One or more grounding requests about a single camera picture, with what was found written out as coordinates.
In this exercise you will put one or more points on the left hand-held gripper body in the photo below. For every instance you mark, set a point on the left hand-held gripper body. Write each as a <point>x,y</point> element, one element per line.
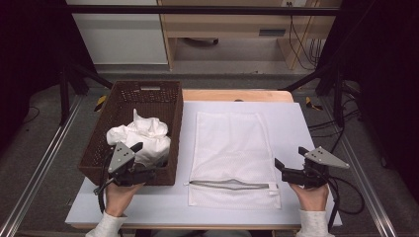
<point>122,159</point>

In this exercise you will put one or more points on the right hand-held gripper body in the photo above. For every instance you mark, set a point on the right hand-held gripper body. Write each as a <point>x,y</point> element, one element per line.
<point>316,171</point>

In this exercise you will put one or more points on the white garment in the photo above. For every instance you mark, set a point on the white garment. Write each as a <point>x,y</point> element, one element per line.
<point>148,131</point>

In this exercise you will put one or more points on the brown woven basket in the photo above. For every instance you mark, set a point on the brown woven basket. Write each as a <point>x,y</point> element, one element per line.
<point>131,112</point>

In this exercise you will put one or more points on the white mesh laundry bag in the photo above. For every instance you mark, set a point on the white mesh laundry bag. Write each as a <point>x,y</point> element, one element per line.
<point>230,144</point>

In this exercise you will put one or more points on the person's right hand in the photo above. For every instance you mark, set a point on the person's right hand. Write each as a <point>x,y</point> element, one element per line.
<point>313,199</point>

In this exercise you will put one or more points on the person's left hand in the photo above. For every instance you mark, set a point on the person's left hand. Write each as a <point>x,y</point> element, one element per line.
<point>118,199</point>

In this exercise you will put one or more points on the white table board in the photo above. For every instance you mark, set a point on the white table board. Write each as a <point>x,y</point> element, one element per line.
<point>290,131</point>

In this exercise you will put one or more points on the yellow black tape marker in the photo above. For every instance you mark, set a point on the yellow black tape marker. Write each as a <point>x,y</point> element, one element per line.
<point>100,102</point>
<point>311,103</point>

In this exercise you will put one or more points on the black metal stand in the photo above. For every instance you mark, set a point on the black metal stand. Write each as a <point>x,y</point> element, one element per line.
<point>337,95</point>
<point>64,92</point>

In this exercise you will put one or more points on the wooden table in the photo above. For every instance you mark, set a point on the wooden table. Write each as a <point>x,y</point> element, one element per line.
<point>230,95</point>

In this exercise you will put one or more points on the black curtain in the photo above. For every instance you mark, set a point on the black curtain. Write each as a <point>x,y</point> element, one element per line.
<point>29,49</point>
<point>385,82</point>

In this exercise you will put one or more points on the white cabinet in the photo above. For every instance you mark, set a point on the white cabinet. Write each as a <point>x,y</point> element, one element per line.
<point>122,36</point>

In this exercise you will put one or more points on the light wooden desk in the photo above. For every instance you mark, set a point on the light wooden desk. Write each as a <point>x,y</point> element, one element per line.
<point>230,23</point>

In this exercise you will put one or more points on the aluminium floor rail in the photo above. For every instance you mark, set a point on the aluminium floor rail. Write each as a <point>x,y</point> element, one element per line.
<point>362,171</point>
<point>42,158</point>

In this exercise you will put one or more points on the black horizontal frame bar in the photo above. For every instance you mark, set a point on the black horizontal frame bar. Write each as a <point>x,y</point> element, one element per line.
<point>197,10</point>

